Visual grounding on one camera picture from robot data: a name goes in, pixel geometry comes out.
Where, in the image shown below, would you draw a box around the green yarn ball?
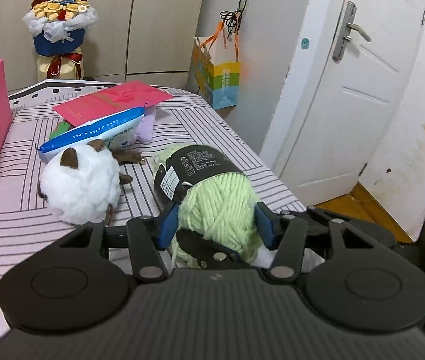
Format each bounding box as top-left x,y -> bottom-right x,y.
152,144 -> 262,267

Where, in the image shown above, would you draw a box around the white plush cat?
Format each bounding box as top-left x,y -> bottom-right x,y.
38,139 -> 133,225

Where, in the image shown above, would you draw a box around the blue wet wipes pack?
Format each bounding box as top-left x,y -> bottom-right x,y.
37,107 -> 145,164

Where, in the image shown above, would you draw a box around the red envelope card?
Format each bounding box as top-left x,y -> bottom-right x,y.
53,80 -> 173,127

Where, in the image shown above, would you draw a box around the red strawberry plush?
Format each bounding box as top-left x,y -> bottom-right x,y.
49,120 -> 73,140

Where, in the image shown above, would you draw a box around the purple plush toy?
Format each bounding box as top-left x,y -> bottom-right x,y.
135,106 -> 156,145

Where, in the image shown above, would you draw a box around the white door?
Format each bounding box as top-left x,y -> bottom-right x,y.
261,0 -> 425,206

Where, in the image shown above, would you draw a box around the colourful paper gift bag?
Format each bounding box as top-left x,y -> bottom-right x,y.
192,21 -> 242,110

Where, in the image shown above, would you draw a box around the beige wardrobe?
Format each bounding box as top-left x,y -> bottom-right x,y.
0,0 -> 202,91

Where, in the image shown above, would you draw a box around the flower bouquet blue wrap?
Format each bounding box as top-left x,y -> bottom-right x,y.
22,0 -> 98,81

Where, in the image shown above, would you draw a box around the silver door handle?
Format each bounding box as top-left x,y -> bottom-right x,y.
332,1 -> 372,62

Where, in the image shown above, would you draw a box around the black cables on hook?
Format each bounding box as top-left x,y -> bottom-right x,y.
219,0 -> 249,40

